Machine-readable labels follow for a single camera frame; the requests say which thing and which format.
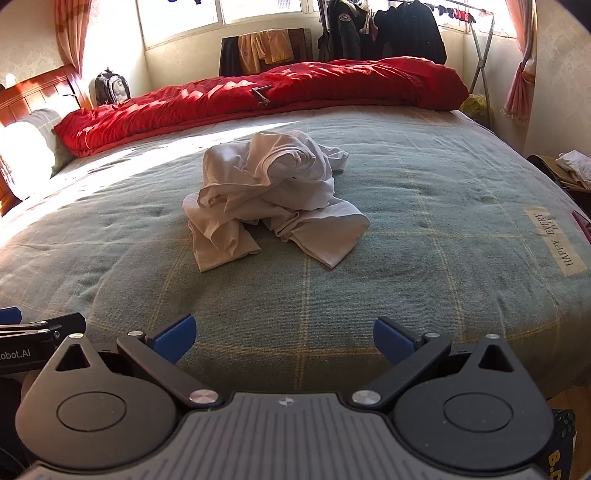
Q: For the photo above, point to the yellow bundle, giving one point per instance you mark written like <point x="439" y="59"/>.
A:
<point x="475" y="108"/>

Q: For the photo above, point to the small red hanging garment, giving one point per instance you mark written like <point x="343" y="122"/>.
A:
<point x="459" y="14"/>

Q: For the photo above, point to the white bundle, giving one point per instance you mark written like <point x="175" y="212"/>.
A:
<point x="575" y="168"/>

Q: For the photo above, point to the grey backpack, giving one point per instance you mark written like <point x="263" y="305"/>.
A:
<point x="112" y="87"/>

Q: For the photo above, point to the dark red object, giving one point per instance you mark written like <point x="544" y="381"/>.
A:
<point x="582" y="220"/>

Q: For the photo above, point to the pink curtain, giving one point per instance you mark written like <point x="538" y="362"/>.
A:
<point x="71" y="32"/>
<point x="519" y="83"/>

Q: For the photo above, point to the wooden headboard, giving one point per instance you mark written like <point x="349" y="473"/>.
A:
<point x="41" y="87"/>

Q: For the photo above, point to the orange draped clothes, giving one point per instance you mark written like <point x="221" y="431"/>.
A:
<point x="268" y="48"/>

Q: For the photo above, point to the black draped cloth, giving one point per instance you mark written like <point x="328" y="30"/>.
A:
<point x="230" y="57"/>

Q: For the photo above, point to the pale pillow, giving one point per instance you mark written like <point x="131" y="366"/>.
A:
<point x="32" y="147"/>

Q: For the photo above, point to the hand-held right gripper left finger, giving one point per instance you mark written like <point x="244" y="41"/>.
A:
<point x="178" y="336"/>

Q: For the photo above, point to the black jacket with round patch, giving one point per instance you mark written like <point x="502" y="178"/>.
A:
<point x="346" y="32"/>

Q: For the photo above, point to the beige hanging garment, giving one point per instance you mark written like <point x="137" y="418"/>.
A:
<point x="366" y="18"/>

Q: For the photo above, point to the red quilt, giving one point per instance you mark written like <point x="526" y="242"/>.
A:
<point x="323" y="83"/>

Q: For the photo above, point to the dark hanging cloth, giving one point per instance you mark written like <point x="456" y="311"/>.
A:
<point x="324" y="46"/>

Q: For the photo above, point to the window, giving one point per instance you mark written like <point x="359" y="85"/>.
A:
<point x="184" y="18"/>

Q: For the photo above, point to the brown box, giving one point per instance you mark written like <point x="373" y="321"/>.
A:
<point x="547" y="170"/>

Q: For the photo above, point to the metal clothes rack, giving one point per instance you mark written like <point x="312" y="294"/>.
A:
<point x="485" y="69"/>

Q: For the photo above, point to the dark printed bag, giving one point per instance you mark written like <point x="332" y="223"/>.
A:
<point x="561" y="443"/>

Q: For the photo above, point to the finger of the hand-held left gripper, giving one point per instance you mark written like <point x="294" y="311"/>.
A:
<point x="9" y="317"/>
<point x="64" y="325"/>

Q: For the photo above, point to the white long-sleeve shirt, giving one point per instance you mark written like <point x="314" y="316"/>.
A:
<point x="258" y="184"/>

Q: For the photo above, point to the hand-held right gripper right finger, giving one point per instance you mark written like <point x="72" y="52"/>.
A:
<point x="392" y="339"/>

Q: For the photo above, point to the plain black hanging jacket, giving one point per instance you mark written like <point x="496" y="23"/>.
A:
<point x="411" y="32"/>

